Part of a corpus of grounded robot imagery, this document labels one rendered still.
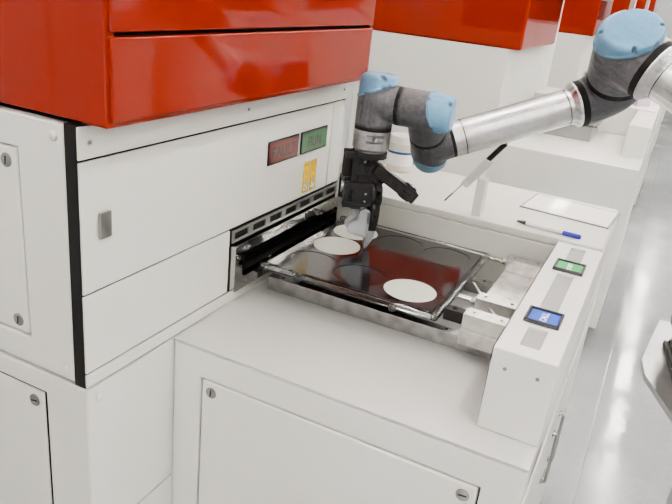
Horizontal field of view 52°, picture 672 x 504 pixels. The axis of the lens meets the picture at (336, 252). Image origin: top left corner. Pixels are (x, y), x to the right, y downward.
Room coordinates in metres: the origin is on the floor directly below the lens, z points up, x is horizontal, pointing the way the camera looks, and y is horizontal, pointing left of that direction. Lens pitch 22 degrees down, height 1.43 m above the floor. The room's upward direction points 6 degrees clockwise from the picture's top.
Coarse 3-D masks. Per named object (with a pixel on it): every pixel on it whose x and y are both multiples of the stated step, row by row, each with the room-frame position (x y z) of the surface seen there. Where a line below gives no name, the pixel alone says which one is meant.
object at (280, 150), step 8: (296, 136) 1.39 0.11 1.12; (272, 144) 1.31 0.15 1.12; (280, 144) 1.34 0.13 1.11; (288, 144) 1.36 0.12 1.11; (296, 144) 1.40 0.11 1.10; (272, 152) 1.31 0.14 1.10; (280, 152) 1.34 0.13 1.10; (288, 152) 1.37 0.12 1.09; (296, 152) 1.40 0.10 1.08; (272, 160) 1.31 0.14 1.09
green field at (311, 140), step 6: (312, 132) 1.46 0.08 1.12; (318, 132) 1.48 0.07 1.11; (324, 132) 1.51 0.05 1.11; (306, 138) 1.43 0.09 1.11; (312, 138) 1.46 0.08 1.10; (318, 138) 1.49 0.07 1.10; (324, 138) 1.51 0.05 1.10; (306, 144) 1.44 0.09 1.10; (312, 144) 1.46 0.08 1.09; (318, 144) 1.49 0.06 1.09; (324, 144) 1.51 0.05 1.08; (306, 150) 1.44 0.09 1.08
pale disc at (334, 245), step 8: (320, 240) 1.39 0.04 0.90; (328, 240) 1.39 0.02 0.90; (336, 240) 1.40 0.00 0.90; (344, 240) 1.40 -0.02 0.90; (352, 240) 1.41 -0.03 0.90; (320, 248) 1.34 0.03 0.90; (328, 248) 1.34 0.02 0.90; (336, 248) 1.35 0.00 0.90; (344, 248) 1.35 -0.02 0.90; (352, 248) 1.36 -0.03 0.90
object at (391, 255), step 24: (312, 240) 1.38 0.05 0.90; (360, 240) 1.41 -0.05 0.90; (384, 240) 1.43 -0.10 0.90; (408, 240) 1.45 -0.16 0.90; (288, 264) 1.24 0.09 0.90; (312, 264) 1.25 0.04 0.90; (336, 264) 1.26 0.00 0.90; (360, 264) 1.28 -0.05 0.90; (384, 264) 1.29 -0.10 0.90; (408, 264) 1.31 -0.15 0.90; (432, 264) 1.32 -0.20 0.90; (456, 264) 1.34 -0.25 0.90; (360, 288) 1.16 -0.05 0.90; (432, 312) 1.10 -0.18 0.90
